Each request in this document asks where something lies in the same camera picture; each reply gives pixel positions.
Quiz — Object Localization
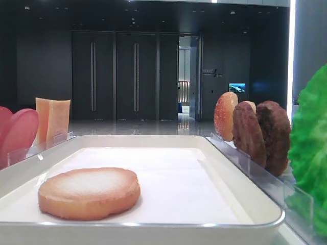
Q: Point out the upright bun slice inner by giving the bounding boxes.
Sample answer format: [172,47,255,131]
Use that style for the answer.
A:
[245,101,256,113]

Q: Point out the orange cheese slice inner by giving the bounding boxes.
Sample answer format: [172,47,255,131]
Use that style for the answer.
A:
[46,100,71,149]

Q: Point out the long clear acrylic right rail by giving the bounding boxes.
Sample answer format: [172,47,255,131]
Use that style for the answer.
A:
[208,132,326,244]

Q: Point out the dark double door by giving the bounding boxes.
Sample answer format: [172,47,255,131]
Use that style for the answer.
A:
[72,32,179,120]

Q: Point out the small wall display screen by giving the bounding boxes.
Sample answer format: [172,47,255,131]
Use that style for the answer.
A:
[228,83,245,93]

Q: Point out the upright bun slice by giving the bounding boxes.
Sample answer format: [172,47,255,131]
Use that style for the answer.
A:
[214,92,238,141]
[245,101,256,113]

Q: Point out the orange cheese slice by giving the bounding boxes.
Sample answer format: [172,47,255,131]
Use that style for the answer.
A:
[35,97,53,145]
[46,100,71,149]

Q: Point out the orange cheese slice outer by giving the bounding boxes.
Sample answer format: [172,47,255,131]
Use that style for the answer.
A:
[35,97,53,145]

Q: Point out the long clear acrylic rail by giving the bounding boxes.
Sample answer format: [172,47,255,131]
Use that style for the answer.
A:
[5,131,74,167]
[208,132,326,244]

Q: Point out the white rectangular metal tray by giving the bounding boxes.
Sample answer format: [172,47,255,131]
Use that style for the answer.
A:
[1,135,285,244]

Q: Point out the red tomato slice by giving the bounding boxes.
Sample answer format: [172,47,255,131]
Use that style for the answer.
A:
[0,106,13,140]
[1,109,39,169]

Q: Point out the round bread slice in tray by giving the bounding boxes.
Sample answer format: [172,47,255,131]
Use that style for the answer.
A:
[38,167,141,221]

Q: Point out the red tomato slice outer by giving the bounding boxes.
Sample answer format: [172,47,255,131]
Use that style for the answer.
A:
[0,106,13,140]

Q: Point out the long clear acrylic left rail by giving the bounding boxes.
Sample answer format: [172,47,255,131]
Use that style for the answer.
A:
[5,131,74,167]

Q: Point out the upright bun slice outer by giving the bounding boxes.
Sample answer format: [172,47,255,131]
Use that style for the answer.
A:
[214,92,238,141]

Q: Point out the red tomato slice inner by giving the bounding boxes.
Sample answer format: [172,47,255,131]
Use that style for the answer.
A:
[1,109,39,169]

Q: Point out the dark brown meat patty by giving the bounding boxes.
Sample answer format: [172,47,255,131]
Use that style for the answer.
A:
[256,101,291,176]

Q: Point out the potted plants in white planter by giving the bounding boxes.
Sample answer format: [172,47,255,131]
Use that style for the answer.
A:
[292,95,299,105]

